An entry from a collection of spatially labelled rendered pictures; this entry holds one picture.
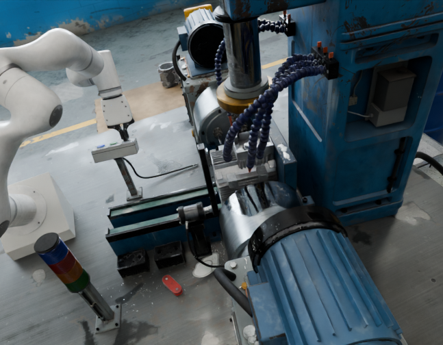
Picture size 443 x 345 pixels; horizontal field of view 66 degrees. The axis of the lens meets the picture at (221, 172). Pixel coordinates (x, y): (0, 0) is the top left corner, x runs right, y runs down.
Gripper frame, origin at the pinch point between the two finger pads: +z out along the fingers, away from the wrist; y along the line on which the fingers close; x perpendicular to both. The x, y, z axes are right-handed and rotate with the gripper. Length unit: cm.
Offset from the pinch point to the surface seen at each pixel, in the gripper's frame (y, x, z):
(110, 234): -9.4, -26.6, 27.2
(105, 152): -8.5, -3.5, 4.3
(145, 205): 2.9, -15.7, 24.2
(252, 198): 38, -54, 13
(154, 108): -7, 203, 23
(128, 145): 0.9, -3.5, 3.4
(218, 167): 32.2, -29.7, 10.9
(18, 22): -203, 478, -108
